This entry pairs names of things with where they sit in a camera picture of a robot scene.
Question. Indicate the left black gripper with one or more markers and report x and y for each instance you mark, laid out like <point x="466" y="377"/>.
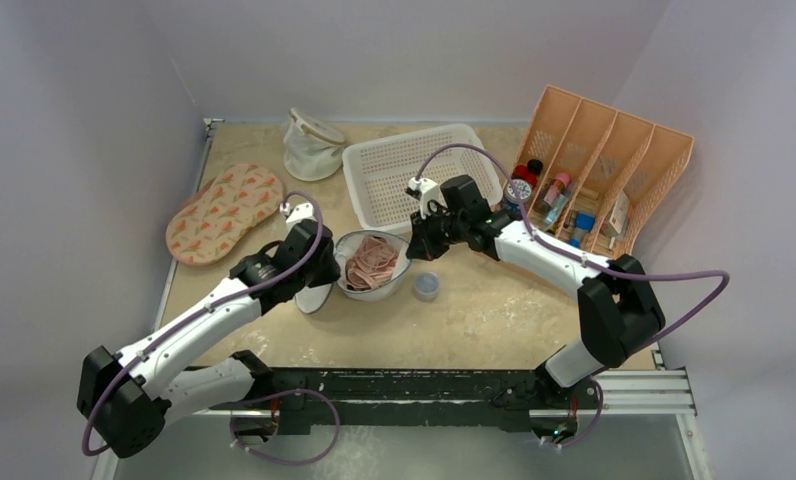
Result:
<point x="330" y="272"/>

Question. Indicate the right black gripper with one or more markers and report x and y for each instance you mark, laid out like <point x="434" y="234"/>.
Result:
<point x="422" y="237"/>

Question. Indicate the pink bra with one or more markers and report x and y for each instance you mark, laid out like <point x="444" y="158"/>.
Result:
<point x="372" y="265"/>

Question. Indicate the white mesh laundry bag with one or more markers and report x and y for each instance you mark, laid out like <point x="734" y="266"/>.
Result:
<point x="313" y="148"/>
<point x="310" y="300"/>

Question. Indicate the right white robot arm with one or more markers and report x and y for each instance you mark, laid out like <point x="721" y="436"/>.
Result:
<point x="617" y="315"/>

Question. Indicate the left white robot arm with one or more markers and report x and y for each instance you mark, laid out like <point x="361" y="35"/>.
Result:
<point x="129" y="396"/>

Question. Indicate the small clear white-lid jar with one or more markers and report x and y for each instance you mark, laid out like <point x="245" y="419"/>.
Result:
<point x="426" y="286"/>

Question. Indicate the carrot print oval pad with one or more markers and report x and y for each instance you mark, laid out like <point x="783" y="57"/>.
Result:
<point x="222" y="212"/>

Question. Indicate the white plastic basket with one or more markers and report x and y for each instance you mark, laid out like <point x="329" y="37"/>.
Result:
<point x="377" y="173"/>

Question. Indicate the blue white round jar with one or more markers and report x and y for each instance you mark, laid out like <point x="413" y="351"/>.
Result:
<point x="516" y="193"/>

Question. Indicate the red cap bottle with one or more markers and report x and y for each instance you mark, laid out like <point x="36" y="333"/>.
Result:
<point x="529" y="172"/>

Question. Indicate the pink cap bottle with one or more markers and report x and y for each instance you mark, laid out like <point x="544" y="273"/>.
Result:
<point x="554" y="189"/>

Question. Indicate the blue cap tube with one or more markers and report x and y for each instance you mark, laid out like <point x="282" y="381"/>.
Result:
<point x="583" y="224"/>

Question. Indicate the orange plastic organizer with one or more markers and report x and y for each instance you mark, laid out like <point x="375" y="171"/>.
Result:
<point x="605" y="151"/>

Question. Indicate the white red box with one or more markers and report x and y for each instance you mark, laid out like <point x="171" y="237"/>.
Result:
<point x="617" y="216"/>

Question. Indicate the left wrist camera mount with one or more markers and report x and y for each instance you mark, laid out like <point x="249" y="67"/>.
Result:
<point x="294" y="215"/>

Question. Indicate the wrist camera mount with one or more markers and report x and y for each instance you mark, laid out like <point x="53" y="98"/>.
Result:
<point x="294" y="215"/>
<point x="425" y="191"/>

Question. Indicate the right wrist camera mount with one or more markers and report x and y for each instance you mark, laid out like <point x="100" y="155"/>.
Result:
<point x="425" y="191"/>

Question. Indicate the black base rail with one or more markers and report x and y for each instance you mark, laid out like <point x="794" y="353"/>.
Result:
<point x="511" y="400"/>

